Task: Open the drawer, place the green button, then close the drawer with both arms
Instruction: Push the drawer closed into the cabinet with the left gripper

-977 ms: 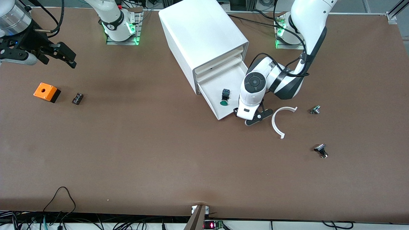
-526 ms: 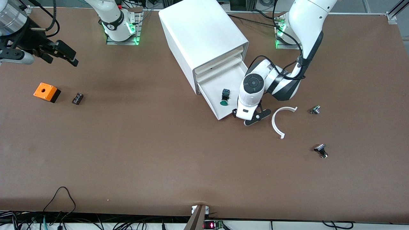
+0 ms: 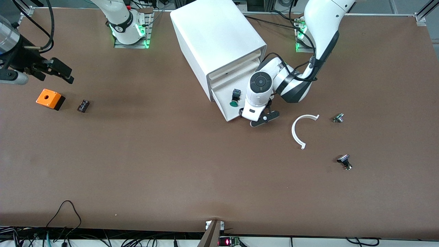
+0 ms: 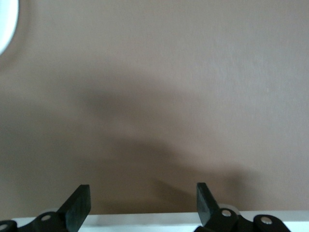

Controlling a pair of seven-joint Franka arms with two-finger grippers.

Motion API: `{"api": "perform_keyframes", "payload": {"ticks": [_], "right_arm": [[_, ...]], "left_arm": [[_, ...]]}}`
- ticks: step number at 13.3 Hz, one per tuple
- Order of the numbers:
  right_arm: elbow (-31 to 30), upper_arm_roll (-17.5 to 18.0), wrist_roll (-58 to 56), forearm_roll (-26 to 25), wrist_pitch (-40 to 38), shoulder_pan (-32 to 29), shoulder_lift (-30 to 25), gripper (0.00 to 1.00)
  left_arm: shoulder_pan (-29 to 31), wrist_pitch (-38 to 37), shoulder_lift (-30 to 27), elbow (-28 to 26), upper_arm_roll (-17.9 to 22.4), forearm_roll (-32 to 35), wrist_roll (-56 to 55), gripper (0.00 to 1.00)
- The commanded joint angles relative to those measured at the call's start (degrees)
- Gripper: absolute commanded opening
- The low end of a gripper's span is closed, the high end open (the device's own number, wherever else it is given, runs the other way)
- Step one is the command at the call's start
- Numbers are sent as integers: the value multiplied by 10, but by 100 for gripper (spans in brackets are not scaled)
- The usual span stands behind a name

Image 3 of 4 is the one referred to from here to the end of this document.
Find grey metal bracket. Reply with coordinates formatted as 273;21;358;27
197;220;225;247

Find short black cable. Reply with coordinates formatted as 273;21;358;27
346;237;379;246

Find lowest white cabinet drawer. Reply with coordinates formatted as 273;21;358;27
212;80;256;122

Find black silver selector switch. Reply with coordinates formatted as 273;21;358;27
336;154;353;171

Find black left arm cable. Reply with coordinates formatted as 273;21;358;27
264;0;319;83

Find circuit board with red display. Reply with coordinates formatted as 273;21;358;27
219;236;248;247

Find white curved plastic arc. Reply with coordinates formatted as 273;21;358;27
291;114;320;150

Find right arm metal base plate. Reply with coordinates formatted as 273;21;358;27
114;14;152;49

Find aluminium frame profile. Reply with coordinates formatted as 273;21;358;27
413;0;439;27
14;0;35;17

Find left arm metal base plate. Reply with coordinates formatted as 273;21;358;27
296;21;332;54

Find black table cable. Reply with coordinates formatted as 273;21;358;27
270;10;299;22
244;15;303;28

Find looped black cable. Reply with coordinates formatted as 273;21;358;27
46;200;82;238

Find orange button enclosure box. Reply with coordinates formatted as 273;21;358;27
36;89;66;111

